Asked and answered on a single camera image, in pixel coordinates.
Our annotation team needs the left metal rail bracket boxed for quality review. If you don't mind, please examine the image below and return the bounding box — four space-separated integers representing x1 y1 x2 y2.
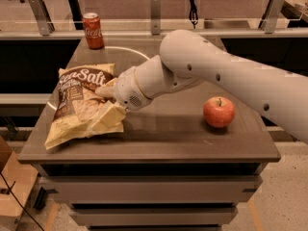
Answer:
28 0 55 36

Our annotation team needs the red cola can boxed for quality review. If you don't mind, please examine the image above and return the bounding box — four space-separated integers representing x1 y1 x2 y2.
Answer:
83 13 104 49

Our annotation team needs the right metal rail bracket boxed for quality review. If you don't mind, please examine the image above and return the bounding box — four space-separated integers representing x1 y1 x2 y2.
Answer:
260 0 285 34

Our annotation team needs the middle metal rail bracket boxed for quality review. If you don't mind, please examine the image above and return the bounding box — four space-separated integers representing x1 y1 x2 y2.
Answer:
150 0 161 35

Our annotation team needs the metal rail bracket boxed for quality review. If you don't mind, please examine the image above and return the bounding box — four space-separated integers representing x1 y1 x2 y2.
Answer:
28 0 55 36
150 0 161 35
260 0 285 34

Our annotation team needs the black floor cable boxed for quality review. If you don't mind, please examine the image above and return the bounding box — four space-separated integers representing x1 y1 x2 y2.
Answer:
0 173 46 231

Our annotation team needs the grey drawer cabinet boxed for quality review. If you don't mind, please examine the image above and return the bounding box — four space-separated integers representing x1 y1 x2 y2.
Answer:
32 162 269 231

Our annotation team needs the red apple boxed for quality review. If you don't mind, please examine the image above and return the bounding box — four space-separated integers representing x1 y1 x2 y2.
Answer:
203 96 235 128

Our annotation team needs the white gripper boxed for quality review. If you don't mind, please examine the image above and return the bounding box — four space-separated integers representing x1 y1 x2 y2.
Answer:
88 66 152 135

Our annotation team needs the black hanging cable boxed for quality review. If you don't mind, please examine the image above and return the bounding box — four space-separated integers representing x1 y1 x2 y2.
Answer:
187 0 200 30

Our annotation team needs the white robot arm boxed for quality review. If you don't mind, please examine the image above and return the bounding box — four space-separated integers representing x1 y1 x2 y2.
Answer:
96 30 308 142

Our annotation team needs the brown sea salt chip bag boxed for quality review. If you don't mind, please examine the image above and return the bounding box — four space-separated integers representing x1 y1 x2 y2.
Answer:
44 64 115 149

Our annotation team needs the cardboard box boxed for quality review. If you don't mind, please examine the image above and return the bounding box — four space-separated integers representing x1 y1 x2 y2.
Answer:
0 152 38 231

